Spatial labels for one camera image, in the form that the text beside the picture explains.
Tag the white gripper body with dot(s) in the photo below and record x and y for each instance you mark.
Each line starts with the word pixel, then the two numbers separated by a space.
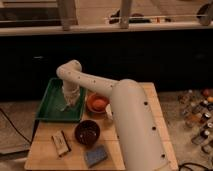
pixel 71 92

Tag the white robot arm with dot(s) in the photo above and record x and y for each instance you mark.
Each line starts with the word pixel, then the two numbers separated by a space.
pixel 140 142

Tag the green plastic tray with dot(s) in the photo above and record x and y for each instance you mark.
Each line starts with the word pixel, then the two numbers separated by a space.
pixel 52 106

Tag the orange bowl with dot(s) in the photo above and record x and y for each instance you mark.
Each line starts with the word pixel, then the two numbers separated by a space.
pixel 91 98

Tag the orange fruit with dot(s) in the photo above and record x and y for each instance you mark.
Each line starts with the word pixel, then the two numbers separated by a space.
pixel 98 105

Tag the white cup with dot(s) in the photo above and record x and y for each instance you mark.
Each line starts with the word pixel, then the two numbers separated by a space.
pixel 109 112

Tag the dark purple bowl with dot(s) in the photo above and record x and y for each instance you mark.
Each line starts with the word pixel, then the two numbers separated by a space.
pixel 87 132

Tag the wooden block brush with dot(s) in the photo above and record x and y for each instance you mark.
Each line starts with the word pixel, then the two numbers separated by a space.
pixel 60 143

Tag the blue sponge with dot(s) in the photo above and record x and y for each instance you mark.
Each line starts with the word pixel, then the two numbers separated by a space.
pixel 95 156

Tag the spice jars group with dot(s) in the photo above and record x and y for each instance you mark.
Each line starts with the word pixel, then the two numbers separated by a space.
pixel 195 112

